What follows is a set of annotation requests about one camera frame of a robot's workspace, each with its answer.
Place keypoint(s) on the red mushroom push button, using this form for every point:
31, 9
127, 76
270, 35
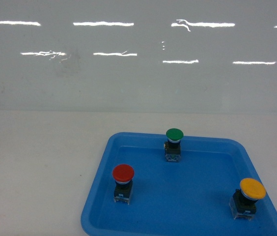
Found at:
123, 176

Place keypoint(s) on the yellow mushroom push button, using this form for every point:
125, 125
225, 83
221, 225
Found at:
243, 201

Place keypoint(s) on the green mushroom push button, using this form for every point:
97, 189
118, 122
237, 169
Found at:
172, 146

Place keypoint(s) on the blue plastic tray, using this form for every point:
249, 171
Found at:
186, 198

